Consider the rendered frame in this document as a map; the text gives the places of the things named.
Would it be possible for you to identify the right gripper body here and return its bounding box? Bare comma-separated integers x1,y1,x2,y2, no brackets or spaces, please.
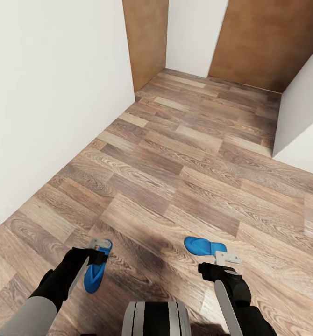
202,263,236,282

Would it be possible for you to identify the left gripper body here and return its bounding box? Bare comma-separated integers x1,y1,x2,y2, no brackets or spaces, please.
88,249,105,266

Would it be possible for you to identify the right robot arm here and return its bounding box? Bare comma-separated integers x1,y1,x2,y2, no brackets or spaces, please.
198,251,277,336

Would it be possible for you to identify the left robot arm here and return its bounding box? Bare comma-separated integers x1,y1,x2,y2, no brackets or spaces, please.
0,238,112,336

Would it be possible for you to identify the sandal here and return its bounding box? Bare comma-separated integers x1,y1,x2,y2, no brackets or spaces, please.
84,246,112,293
184,237,227,256

